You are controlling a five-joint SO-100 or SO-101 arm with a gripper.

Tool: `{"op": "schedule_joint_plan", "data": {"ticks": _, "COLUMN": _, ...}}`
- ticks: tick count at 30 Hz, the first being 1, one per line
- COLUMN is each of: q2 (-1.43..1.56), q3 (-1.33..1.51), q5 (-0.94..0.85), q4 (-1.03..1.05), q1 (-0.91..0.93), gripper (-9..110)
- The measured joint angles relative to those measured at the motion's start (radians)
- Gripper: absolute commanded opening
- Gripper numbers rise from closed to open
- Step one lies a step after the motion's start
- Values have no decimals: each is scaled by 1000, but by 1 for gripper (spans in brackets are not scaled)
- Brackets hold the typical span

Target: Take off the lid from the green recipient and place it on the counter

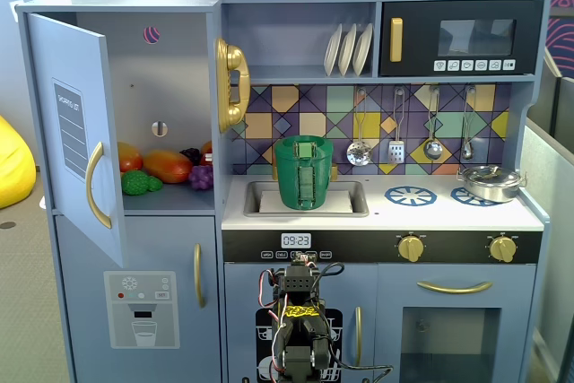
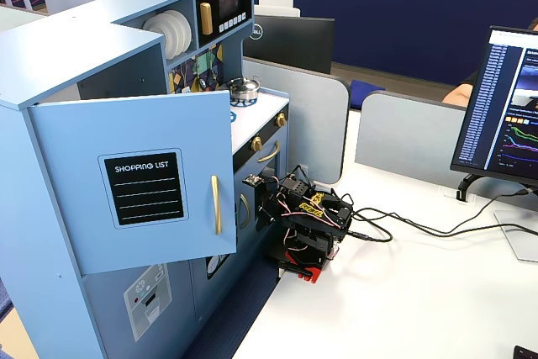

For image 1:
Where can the blue shopping list fridge door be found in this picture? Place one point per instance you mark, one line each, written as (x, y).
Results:
(49, 64)

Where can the silver hanging spoon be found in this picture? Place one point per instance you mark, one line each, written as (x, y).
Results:
(467, 147)

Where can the gold toy telephone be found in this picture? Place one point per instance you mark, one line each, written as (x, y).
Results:
(233, 60)

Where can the red yellow toy peach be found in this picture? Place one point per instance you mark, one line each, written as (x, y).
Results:
(129, 158)

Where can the green ribbed plastic container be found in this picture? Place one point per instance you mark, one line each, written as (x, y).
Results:
(287, 185)

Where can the gold stove knob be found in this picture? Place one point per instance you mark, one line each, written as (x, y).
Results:
(411, 249)
(502, 249)

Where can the blue ice dispenser fridge door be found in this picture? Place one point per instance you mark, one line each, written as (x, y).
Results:
(89, 244)

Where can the purple toy grapes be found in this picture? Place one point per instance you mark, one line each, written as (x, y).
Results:
(201, 177)

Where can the white toy plate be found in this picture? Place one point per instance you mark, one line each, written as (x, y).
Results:
(363, 49)
(347, 51)
(332, 51)

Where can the dark toy grapes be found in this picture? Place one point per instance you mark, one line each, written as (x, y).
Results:
(192, 155)

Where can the grey toy sink basin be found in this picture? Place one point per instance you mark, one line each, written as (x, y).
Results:
(359, 203)

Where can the steel toy pot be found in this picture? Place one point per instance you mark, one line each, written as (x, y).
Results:
(493, 192)

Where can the metal toy ladle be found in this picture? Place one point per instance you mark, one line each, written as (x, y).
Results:
(433, 150)

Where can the green toy broccoli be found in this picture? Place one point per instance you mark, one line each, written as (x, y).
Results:
(134, 183)

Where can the red orange toy apple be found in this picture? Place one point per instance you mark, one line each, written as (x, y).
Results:
(207, 150)

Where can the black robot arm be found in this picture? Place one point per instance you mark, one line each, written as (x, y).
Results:
(298, 356)

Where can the small camera circuit board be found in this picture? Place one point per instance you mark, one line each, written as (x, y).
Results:
(302, 259)

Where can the blue windowed oven door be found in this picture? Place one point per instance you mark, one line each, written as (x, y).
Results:
(390, 333)

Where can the black toy microwave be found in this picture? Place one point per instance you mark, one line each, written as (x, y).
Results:
(417, 11)

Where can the round floor outlet cover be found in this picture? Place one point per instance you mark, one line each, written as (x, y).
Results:
(6, 224)

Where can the blue dishwasher door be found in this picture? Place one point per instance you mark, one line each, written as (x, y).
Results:
(237, 293)

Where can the green container lid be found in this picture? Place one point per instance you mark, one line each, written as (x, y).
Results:
(284, 150)

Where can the grey desk divider panel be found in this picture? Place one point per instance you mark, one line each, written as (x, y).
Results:
(551, 203)

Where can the steel toy pot lid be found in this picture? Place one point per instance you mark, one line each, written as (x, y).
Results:
(489, 174)

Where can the yellow bean bag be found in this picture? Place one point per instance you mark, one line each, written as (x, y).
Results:
(13, 167)

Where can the metal toy slotted spatula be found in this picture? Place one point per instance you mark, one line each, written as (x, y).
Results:
(396, 152)

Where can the orange toy mango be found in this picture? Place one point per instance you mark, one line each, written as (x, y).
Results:
(168, 167)

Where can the metal toy skimmer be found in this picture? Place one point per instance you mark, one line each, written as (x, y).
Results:
(359, 154)

